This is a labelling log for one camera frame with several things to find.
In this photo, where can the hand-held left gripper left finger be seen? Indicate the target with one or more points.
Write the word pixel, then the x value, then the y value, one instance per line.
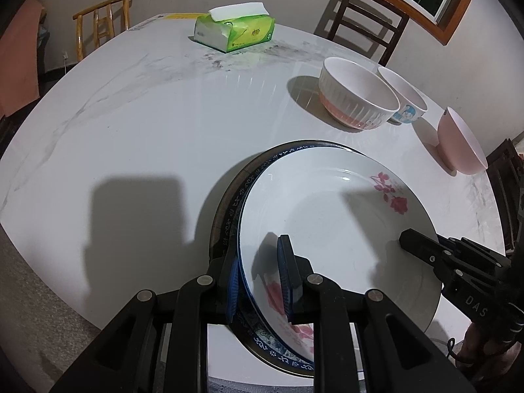
pixel 232 290

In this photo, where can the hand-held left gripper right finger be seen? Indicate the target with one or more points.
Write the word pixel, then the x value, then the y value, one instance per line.
pixel 285 278

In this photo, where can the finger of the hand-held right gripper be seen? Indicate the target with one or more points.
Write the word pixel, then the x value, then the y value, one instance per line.
pixel 425 251

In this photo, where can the white plate pink flowers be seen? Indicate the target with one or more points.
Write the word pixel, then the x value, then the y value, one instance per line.
pixel 327 213

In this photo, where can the large blue floral plate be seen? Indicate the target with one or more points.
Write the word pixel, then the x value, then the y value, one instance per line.
pixel 223 213

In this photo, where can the large pink bowl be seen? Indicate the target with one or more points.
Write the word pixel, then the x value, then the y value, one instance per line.
pixel 454 147

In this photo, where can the white bowl blue print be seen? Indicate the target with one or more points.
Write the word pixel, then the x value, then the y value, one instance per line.
pixel 409 112

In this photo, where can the white ribbed bowl pink base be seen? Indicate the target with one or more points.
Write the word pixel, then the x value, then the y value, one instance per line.
pixel 348 102

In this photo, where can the person's right hand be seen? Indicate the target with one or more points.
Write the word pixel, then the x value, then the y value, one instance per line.
pixel 470 344

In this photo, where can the green tissue pack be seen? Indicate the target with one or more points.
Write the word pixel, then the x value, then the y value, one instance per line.
pixel 245 32

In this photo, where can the dark wooden slatted chair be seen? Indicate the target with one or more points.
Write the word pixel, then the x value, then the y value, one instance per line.
pixel 380 2

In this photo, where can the yellow label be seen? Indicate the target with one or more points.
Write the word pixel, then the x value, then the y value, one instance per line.
pixel 178 15

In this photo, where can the bamboo chair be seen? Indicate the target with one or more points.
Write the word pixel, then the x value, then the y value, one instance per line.
pixel 102 6

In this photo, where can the orange cloth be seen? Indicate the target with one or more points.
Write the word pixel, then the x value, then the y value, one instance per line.
pixel 18 61

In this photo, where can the white wall plug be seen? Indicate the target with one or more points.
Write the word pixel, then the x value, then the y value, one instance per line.
pixel 64 55

